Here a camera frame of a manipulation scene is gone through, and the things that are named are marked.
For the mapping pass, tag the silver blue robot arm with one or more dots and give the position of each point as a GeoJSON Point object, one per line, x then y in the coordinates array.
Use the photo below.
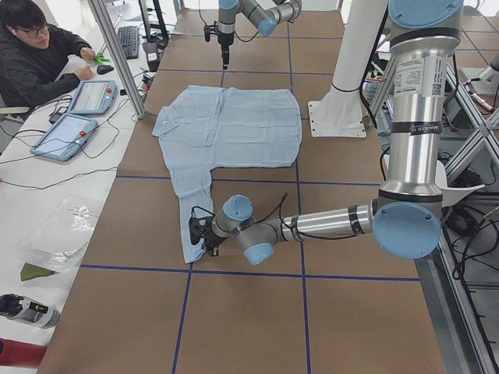
{"type": "Point", "coordinates": [264, 20]}
{"type": "Point", "coordinates": [405, 218]}

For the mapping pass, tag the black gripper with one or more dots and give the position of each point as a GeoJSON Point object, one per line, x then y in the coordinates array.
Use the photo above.
{"type": "Point", "coordinates": [210, 238]}
{"type": "Point", "coordinates": [225, 40]}

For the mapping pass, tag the upper teach pendant tablet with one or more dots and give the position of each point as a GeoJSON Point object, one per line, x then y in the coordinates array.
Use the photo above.
{"type": "Point", "coordinates": [93, 97]}

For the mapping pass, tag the green plastic toy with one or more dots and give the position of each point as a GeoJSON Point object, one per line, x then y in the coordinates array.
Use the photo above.
{"type": "Point", "coordinates": [99, 59]}

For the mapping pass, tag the aluminium frame post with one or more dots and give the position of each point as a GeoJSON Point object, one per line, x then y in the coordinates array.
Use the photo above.
{"type": "Point", "coordinates": [98, 8]}

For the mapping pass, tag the grey black handheld device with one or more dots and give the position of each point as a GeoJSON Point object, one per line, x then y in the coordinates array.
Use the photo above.
{"type": "Point", "coordinates": [28, 311]}

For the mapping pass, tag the black computer keyboard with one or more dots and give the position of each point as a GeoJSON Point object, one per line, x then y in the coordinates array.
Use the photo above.
{"type": "Point", "coordinates": [128, 37]}

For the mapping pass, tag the teach pendant tablet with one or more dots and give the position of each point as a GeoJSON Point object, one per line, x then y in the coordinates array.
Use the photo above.
{"type": "Point", "coordinates": [93, 97]}
{"type": "Point", "coordinates": [65, 138]}

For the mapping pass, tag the seated person in black jacket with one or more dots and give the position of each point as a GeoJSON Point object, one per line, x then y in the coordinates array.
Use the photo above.
{"type": "Point", "coordinates": [33, 55]}

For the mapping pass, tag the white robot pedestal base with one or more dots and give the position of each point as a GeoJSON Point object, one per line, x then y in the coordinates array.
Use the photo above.
{"type": "Point", "coordinates": [339, 113]}

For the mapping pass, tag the green folded cloth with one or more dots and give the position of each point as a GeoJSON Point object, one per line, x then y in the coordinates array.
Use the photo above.
{"type": "Point", "coordinates": [30, 272]}

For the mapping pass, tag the light blue button shirt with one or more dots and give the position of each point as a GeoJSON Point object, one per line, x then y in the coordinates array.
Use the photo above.
{"type": "Point", "coordinates": [209, 127]}

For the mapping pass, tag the black computer mouse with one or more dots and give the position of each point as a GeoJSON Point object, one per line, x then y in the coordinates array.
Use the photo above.
{"type": "Point", "coordinates": [104, 69]}

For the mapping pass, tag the lower teach pendant tablet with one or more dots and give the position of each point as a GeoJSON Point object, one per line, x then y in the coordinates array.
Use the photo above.
{"type": "Point", "coordinates": [65, 138]}

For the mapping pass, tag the clear plastic bag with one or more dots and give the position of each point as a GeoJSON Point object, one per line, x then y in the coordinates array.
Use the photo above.
{"type": "Point", "coordinates": [60, 241]}

